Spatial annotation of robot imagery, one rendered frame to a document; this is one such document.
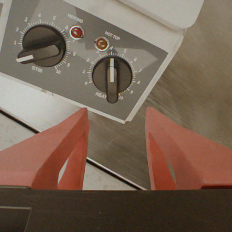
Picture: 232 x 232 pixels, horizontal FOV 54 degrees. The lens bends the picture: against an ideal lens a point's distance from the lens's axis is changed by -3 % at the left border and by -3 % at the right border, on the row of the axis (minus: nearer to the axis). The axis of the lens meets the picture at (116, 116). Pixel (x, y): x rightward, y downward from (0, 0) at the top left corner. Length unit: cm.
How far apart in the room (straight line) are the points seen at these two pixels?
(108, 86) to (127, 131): 9
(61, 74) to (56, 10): 5
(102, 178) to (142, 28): 16
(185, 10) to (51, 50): 9
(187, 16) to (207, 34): 12
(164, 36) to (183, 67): 9
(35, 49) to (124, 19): 7
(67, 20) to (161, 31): 7
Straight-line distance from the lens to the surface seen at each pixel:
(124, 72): 18
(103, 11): 17
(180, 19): 17
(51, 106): 23
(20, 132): 24
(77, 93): 20
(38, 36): 18
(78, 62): 19
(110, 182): 26
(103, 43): 18
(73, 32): 18
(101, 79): 19
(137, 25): 18
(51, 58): 18
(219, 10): 30
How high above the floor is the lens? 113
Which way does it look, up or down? 74 degrees down
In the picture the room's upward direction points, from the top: 123 degrees clockwise
